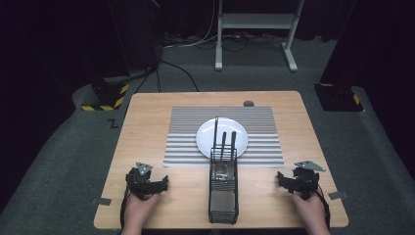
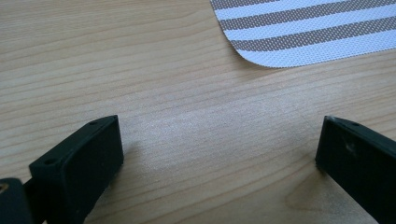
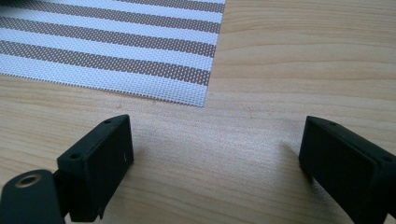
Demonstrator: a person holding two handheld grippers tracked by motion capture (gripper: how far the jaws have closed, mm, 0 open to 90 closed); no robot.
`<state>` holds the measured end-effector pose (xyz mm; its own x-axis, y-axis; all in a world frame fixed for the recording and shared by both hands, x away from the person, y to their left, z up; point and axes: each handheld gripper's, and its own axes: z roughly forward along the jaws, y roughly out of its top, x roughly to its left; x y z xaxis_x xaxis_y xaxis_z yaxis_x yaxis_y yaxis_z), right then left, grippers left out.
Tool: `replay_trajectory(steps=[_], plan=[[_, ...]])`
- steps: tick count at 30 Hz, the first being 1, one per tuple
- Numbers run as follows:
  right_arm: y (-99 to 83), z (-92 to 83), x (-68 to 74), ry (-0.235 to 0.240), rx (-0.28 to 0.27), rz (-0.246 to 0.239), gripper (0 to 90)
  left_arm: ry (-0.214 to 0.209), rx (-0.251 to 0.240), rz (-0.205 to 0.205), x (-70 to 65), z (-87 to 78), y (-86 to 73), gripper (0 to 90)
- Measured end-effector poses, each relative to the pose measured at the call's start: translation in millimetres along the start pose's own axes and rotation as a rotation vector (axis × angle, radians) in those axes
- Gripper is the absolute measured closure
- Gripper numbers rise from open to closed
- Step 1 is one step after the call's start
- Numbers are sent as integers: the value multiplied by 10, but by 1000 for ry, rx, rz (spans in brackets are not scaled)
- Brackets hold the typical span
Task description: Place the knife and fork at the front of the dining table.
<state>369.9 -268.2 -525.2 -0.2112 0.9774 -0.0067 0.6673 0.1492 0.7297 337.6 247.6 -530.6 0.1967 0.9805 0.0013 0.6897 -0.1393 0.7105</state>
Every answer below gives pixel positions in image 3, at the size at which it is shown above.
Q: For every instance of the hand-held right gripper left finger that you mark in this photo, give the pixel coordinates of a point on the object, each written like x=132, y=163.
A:
x=93, y=168

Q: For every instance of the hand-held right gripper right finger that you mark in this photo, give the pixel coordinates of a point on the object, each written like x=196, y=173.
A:
x=342, y=165

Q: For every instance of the brown and white striped placemat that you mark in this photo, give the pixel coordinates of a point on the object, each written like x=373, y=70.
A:
x=109, y=49

